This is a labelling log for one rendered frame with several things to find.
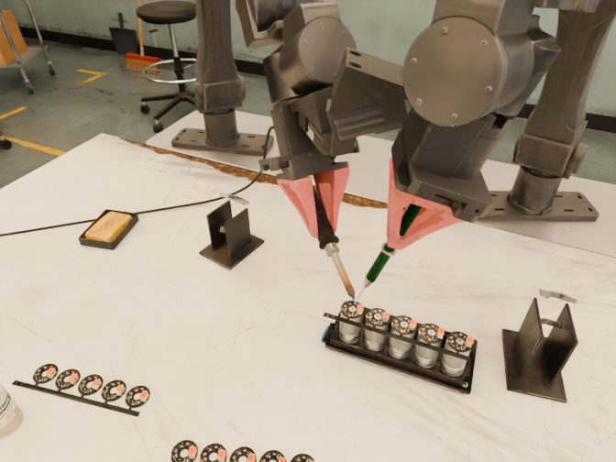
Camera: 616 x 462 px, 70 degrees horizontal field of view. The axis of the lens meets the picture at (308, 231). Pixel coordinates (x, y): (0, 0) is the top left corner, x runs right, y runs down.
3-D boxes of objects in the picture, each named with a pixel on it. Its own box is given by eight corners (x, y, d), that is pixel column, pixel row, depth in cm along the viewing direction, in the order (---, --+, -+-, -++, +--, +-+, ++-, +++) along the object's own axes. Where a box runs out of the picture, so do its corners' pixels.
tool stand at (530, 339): (545, 379, 52) (564, 288, 51) (577, 417, 43) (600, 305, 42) (494, 368, 53) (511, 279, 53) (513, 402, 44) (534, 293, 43)
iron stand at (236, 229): (255, 269, 66) (276, 207, 65) (217, 271, 59) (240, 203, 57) (225, 253, 69) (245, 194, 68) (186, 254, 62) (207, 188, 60)
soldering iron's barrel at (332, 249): (356, 295, 49) (334, 246, 52) (359, 291, 48) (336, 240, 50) (345, 300, 49) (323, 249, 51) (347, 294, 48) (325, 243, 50)
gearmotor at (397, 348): (390, 342, 50) (395, 312, 47) (411, 348, 49) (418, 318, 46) (384, 359, 48) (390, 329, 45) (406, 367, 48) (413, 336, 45)
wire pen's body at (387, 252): (378, 285, 45) (432, 203, 38) (363, 280, 45) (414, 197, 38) (377, 274, 46) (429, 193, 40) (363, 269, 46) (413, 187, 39)
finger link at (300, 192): (365, 230, 50) (350, 147, 48) (307, 247, 48) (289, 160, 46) (340, 224, 56) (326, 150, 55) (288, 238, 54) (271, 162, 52)
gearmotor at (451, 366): (439, 357, 49) (449, 327, 45) (463, 365, 48) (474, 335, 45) (435, 376, 47) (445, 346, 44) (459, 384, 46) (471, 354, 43)
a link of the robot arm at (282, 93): (337, 100, 46) (324, 30, 45) (287, 108, 45) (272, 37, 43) (313, 109, 53) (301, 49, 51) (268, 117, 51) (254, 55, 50)
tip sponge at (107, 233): (108, 215, 71) (105, 207, 70) (139, 220, 70) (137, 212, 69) (80, 245, 65) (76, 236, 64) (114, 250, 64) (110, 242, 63)
